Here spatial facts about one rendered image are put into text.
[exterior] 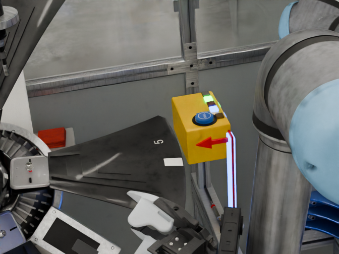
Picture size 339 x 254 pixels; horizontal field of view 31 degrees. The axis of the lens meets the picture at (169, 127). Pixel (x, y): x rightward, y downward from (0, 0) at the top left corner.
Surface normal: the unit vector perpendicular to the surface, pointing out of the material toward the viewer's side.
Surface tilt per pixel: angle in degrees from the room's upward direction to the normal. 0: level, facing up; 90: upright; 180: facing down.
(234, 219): 2
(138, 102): 90
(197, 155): 90
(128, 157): 13
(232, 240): 2
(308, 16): 50
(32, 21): 42
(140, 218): 17
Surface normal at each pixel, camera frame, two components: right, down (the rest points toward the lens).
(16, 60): -0.48, -0.27
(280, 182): -0.29, 0.50
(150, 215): 0.13, -0.71
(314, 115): -0.81, -0.40
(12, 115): 0.11, -0.15
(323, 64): -0.43, -0.74
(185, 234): -0.66, 0.46
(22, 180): 0.04, -0.86
